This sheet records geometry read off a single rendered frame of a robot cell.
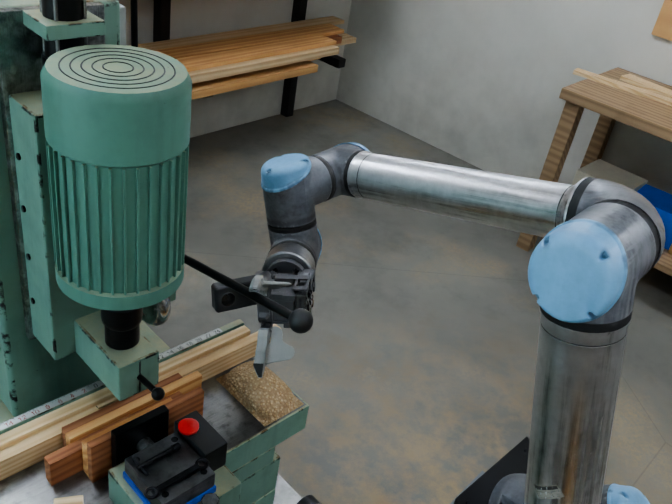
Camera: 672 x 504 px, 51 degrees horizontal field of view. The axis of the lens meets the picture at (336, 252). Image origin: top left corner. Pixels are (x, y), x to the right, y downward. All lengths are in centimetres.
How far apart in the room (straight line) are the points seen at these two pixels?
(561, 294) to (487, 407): 185
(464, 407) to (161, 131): 203
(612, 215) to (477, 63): 348
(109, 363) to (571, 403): 66
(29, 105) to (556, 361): 77
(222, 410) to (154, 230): 43
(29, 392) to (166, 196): 57
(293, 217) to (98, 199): 46
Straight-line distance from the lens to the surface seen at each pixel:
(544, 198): 110
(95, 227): 93
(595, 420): 104
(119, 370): 111
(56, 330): 119
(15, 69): 106
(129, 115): 85
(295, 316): 97
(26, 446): 118
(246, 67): 367
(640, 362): 330
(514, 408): 279
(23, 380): 136
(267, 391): 126
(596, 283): 90
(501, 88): 434
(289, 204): 126
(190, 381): 123
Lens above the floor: 182
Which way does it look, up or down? 33 degrees down
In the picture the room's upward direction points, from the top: 10 degrees clockwise
